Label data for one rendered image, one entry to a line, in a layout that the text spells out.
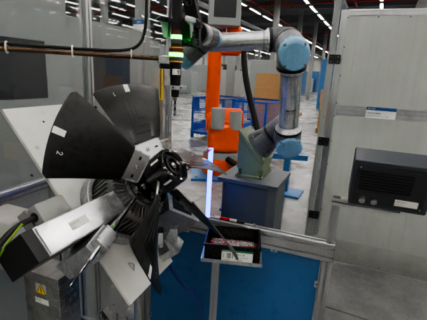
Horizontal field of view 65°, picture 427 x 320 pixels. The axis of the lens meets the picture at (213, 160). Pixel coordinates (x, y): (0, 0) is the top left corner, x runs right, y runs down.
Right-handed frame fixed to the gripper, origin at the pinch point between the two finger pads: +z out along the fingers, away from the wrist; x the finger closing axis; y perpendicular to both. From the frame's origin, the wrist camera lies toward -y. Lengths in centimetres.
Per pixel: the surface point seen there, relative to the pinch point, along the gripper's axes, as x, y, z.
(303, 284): -45, 101, -39
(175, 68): -1.0, 14.6, -1.2
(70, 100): 12.2, 24.0, 29.0
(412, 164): -75, 42, -33
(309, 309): -49, 112, -39
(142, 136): 8.3, 36.3, 3.0
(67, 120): 11.3, 28.7, 31.3
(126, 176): 4.4, 45.4, 16.9
